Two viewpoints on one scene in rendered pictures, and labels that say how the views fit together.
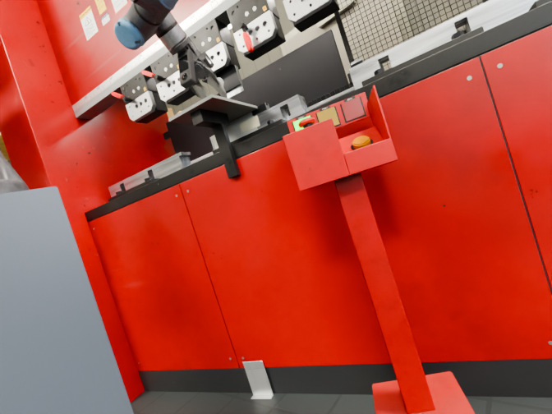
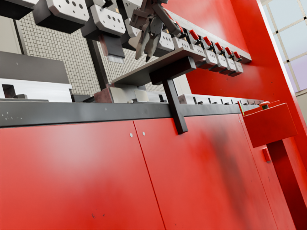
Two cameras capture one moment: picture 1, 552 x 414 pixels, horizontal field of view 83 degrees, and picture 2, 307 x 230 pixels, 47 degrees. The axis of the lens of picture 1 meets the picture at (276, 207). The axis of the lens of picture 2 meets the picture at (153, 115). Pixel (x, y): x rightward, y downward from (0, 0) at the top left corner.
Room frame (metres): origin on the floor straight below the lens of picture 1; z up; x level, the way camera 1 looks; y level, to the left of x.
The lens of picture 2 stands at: (1.10, 1.19, 0.70)
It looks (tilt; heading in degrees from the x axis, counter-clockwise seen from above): 8 degrees up; 270
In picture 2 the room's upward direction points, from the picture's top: 17 degrees counter-clockwise
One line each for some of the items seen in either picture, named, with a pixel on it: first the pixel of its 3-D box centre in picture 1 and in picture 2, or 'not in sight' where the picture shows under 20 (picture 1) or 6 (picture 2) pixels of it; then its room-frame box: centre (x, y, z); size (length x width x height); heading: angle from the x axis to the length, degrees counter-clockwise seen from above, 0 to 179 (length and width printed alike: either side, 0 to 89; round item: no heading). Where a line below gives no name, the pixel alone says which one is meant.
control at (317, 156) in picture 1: (334, 138); (265, 118); (0.70, -0.17, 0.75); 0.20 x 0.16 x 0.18; 77
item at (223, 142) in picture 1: (219, 145); (180, 97); (1.01, 0.11, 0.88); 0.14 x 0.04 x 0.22; 152
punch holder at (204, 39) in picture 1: (213, 53); (98, 13); (1.18, 0.05, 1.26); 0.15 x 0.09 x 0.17; 62
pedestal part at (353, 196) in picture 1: (383, 290); (298, 210); (0.70, -0.17, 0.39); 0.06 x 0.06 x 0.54; 77
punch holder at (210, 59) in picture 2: not in sight; (203, 53); (0.72, -0.84, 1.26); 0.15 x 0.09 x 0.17; 62
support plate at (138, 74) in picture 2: (216, 113); (159, 68); (1.04, 0.09, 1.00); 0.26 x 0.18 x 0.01; 152
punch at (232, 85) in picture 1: (229, 84); (113, 49); (1.18, 0.02, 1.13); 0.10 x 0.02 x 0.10; 62
